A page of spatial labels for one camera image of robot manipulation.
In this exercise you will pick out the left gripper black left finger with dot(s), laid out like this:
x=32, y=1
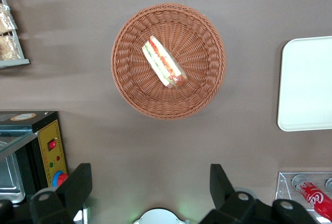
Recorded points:
x=62, y=203

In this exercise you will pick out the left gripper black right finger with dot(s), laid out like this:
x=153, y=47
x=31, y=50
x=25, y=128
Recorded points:
x=233, y=208

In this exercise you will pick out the triangle sandwich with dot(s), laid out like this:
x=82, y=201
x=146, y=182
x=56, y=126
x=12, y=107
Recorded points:
x=162, y=62

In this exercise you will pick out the beige plastic tray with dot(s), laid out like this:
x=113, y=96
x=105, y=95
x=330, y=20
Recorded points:
x=306, y=84

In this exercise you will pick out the brown round wicker basket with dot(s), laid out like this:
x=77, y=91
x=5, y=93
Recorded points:
x=199, y=53

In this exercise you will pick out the clear acrylic bottle rack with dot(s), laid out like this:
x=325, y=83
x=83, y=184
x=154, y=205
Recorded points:
x=284, y=185

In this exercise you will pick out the steel warmer pan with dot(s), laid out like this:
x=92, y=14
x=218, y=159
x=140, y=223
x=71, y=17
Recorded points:
x=9, y=180

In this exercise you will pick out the black food warmer yellow panel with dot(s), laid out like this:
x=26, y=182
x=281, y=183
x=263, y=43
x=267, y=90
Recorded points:
x=49, y=133

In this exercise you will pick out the grey snack rack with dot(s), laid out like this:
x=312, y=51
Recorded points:
x=13, y=62

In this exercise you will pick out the clear bag of crackers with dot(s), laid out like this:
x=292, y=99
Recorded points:
x=7, y=47
x=5, y=19

